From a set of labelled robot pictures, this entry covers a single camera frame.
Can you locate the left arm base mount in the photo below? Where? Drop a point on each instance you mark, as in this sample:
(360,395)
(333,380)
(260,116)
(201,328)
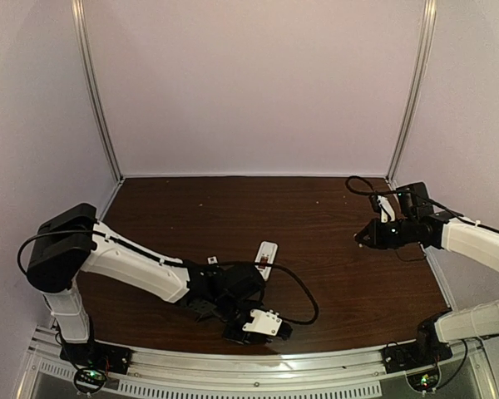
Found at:
(93,362)

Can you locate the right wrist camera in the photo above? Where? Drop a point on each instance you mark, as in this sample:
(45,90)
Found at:
(382,206)

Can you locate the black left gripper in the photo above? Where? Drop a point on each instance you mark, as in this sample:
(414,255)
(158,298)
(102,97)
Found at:
(236,332)

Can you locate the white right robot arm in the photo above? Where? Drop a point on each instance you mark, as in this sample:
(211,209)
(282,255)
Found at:
(407,215)

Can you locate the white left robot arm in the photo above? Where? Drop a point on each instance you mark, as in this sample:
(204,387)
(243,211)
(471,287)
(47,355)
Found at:
(75,241)

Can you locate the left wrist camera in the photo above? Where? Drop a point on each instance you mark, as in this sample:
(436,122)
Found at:
(267,323)

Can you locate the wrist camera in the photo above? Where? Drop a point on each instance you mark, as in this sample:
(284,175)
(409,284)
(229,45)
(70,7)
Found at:
(382,206)
(267,323)

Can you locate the left aluminium corner post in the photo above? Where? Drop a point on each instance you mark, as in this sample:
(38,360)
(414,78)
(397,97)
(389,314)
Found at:
(79,19)

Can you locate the white remote control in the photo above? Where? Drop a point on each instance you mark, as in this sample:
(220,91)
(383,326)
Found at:
(265,258)

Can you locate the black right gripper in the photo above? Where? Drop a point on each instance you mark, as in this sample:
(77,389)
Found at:
(374,233)

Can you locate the aluminium corner post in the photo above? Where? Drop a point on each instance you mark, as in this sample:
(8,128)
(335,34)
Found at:
(424,48)
(79,19)

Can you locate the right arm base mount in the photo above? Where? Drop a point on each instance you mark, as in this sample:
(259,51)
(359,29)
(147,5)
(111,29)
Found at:
(422,356)

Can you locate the right aluminium corner post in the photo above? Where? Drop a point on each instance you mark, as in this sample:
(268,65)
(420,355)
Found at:
(424,48)

